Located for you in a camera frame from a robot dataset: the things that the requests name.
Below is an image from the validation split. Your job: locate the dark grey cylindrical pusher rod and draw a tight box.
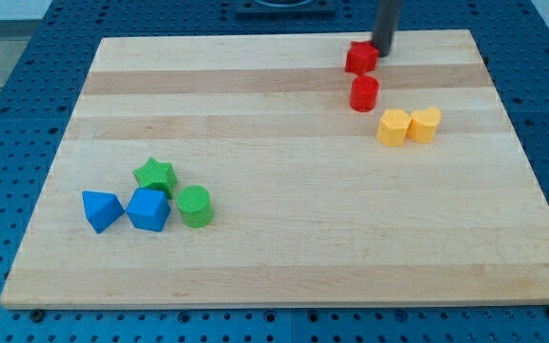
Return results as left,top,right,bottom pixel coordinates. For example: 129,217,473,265
371,0,402,57

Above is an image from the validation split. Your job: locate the red star block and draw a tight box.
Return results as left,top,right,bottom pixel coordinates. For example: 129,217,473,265
344,41,380,75

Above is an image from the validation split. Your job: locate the green star block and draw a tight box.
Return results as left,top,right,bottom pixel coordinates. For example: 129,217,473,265
132,157,178,199

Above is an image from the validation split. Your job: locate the red cylinder block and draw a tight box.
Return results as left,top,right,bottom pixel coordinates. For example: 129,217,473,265
350,75,379,112

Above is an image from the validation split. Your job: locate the yellow heart block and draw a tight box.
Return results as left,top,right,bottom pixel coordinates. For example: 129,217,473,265
407,107,442,144

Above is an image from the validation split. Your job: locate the yellow hexagon block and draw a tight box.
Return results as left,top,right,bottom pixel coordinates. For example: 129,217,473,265
376,109,411,147

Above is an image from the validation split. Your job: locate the light wooden board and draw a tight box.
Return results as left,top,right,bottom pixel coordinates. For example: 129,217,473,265
0,30,549,310

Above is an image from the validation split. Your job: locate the green cylinder block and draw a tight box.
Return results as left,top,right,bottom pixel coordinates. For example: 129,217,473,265
176,185,214,229

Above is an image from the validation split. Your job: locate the blue cube block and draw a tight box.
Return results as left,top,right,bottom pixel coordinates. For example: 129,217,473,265
126,188,171,232

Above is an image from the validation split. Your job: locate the blue triangle block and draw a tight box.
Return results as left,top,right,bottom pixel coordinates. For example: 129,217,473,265
82,191,125,233

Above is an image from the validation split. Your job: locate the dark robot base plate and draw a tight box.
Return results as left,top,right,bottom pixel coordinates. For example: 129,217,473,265
232,0,337,17

